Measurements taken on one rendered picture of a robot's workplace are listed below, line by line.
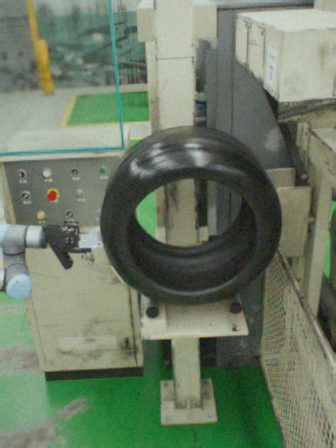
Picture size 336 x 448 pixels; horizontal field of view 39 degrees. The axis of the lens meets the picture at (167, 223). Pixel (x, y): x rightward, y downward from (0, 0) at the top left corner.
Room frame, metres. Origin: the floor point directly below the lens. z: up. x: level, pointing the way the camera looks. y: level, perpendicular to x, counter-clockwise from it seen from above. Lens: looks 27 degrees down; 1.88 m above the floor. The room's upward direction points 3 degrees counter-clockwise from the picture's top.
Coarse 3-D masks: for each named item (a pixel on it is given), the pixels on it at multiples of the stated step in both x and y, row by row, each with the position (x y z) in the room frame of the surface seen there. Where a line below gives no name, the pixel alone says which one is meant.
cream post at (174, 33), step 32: (160, 0) 1.63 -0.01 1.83; (192, 0) 1.63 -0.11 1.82; (160, 32) 1.63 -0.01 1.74; (192, 32) 1.63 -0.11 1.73; (160, 64) 1.63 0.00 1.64; (192, 64) 1.63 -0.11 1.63; (160, 96) 1.63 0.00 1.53; (192, 96) 1.63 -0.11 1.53; (160, 128) 1.63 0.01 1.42; (192, 192) 1.63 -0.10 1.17; (192, 224) 1.63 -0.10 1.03; (192, 352) 1.63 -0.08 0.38; (192, 384) 1.63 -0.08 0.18
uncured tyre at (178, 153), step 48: (144, 144) 1.41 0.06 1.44; (192, 144) 1.30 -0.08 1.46; (240, 144) 1.43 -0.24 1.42; (144, 192) 1.25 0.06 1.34; (240, 192) 1.25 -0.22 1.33; (144, 240) 1.53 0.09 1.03; (240, 240) 1.51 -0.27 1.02; (144, 288) 1.25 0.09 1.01; (192, 288) 1.38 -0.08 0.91; (240, 288) 1.25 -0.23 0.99
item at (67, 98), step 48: (0, 0) 1.89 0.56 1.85; (48, 0) 1.89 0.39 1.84; (96, 0) 1.89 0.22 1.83; (0, 48) 1.89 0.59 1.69; (48, 48) 1.89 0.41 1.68; (96, 48) 1.89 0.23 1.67; (0, 96) 1.89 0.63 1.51; (48, 96) 1.89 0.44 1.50; (96, 96) 1.89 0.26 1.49; (0, 144) 1.89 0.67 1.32; (48, 144) 1.89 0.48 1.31; (96, 144) 1.89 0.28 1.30
